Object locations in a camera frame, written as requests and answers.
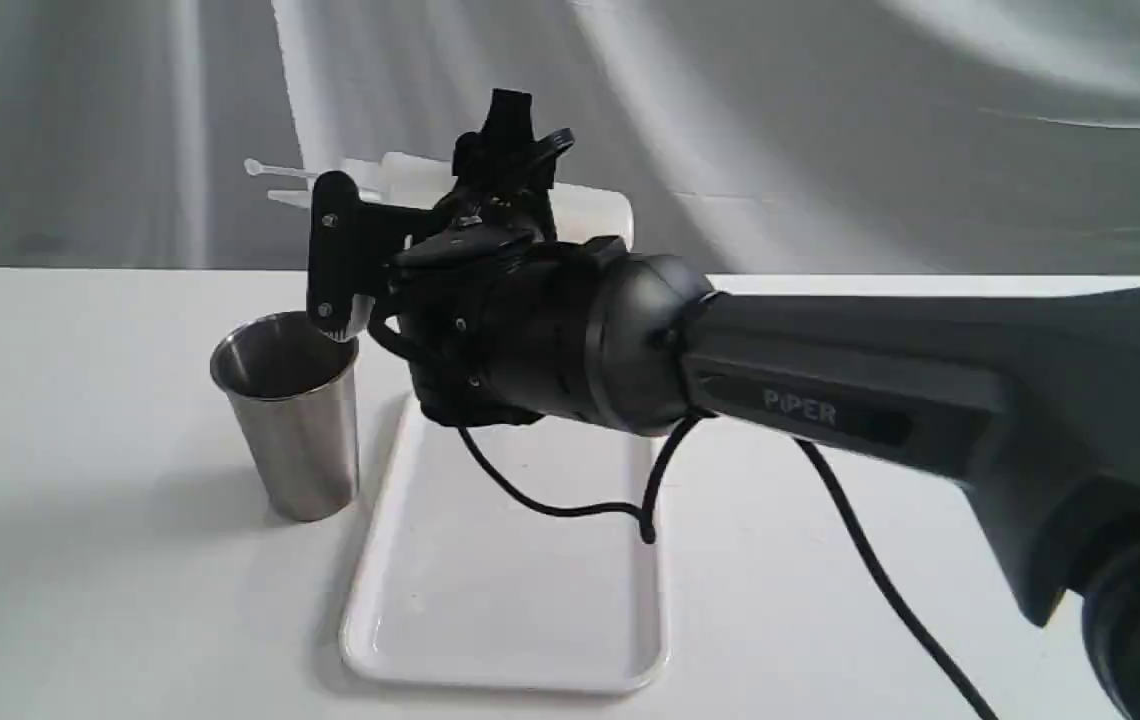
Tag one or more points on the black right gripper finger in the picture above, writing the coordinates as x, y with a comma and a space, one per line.
504, 166

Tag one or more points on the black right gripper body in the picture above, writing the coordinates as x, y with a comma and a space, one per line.
492, 316

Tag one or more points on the translucent squeeze bottle amber liquid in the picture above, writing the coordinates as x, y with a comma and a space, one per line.
407, 180

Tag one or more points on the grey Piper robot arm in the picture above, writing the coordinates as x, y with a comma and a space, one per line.
1030, 406

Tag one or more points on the stainless steel cup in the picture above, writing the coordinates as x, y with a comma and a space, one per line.
292, 391

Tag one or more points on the white plastic tray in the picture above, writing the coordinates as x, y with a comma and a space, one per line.
458, 585

